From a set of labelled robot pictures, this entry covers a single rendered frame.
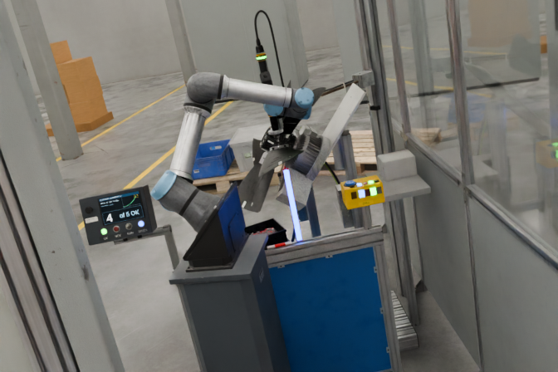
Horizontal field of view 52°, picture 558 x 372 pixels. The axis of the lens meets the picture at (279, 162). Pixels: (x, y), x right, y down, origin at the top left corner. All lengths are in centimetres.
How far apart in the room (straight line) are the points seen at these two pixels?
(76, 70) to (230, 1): 296
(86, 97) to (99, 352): 992
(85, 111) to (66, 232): 999
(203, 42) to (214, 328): 842
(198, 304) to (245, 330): 19
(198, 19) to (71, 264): 950
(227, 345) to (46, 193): 147
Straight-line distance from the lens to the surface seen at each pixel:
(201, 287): 207
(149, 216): 233
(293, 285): 252
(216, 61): 1025
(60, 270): 84
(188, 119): 225
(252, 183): 273
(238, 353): 219
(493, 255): 233
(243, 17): 998
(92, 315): 87
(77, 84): 1076
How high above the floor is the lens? 193
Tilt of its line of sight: 18 degrees down
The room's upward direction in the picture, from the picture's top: 11 degrees counter-clockwise
